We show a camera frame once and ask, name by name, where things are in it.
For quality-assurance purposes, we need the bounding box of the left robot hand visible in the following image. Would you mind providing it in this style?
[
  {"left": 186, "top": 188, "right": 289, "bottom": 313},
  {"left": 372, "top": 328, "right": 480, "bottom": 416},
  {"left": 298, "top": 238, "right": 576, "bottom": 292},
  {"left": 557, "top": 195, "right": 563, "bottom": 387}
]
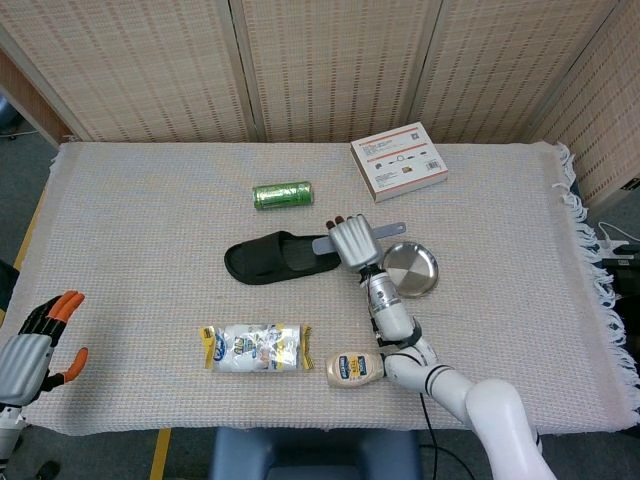
[{"left": 0, "top": 290, "right": 90, "bottom": 406}]

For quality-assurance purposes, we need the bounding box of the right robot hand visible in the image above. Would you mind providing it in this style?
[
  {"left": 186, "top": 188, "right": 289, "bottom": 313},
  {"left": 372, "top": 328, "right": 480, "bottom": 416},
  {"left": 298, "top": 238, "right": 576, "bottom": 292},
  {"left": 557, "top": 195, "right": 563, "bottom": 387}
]
[{"left": 325, "top": 213, "right": 385, "bottom": 275}]

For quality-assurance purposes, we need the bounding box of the grey spatula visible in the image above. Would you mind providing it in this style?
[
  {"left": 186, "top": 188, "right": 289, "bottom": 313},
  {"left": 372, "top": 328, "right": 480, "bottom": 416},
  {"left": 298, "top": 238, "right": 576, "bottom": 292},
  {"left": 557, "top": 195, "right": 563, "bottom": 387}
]
[{"left": 312, "top": 220, "right": 407, "bottom": 256}]

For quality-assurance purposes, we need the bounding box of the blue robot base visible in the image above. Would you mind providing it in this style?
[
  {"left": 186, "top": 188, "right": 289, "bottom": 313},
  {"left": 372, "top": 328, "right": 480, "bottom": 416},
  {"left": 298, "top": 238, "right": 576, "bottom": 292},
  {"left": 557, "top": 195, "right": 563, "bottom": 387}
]
[{"left": 208, "top": 427, "right": 422, "bottom": 480}]

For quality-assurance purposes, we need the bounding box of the round metal plate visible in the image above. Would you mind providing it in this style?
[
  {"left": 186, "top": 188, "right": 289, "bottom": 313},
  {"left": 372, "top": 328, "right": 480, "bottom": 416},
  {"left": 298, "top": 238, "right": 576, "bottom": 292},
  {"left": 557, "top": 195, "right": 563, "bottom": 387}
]
[{"left": 381, "top": 241, "right": 440, "bottom": 300}]

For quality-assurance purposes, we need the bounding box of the black slipper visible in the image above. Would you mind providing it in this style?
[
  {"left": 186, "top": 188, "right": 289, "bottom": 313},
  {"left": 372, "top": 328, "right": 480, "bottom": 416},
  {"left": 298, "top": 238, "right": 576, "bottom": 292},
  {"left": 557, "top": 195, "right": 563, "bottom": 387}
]
[{"left": 223, "top": 230, "right": 346, "bottom": 287}]

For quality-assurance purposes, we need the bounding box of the green drink can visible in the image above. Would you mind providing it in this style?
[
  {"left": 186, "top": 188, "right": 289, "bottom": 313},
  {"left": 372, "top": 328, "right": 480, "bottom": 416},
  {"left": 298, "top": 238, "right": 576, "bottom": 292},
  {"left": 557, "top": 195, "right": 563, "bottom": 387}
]
[{"left": 251, "top": 180, "right": 315, "bottom": 211}]

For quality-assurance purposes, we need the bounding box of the white cardboard box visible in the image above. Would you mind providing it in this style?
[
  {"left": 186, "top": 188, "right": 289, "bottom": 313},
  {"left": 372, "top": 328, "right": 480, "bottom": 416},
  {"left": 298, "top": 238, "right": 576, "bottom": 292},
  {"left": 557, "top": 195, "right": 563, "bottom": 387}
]
[{"left": 349, "top": 121, "right": 450, "bottom": 204}]

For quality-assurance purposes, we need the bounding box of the mayonnaise squeeze bottle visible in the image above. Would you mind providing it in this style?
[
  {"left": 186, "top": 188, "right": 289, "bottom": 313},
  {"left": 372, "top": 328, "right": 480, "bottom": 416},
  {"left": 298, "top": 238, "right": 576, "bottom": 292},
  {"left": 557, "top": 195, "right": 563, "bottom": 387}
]
[{"left": 324, "top": 350, "right": 389, "bottom": 390}]

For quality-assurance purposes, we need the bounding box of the white yellow snack bag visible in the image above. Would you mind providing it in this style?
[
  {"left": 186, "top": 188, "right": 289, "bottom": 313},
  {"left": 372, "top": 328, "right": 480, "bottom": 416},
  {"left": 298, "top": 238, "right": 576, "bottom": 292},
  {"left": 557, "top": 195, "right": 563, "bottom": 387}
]
[{"left": 198, "top": 322, "right": 315, "bottom": 374}]

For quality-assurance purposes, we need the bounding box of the beige woven table cloth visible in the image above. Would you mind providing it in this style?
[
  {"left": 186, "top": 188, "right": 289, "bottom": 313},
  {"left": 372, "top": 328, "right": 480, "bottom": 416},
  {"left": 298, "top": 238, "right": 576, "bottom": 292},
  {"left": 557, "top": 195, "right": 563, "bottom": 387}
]
[{"left": 0, "top": 140, "right": 640, "bottom": 435}]

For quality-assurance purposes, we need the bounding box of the woven folding screen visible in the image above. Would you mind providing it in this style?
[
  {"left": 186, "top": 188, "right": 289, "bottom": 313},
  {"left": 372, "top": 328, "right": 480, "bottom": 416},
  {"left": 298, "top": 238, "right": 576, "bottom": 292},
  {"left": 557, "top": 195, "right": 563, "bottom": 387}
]
[{"left": 0, "top": 0, "right": 640, "bottom": 206}]

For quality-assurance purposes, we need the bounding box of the white power strip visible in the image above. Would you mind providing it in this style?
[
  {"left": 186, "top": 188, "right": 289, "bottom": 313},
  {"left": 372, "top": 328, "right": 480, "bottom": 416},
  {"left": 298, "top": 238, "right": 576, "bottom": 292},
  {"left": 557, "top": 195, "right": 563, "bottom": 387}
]
[{"left": 595, "top": 222, "right": 632, "bottom": 259}]

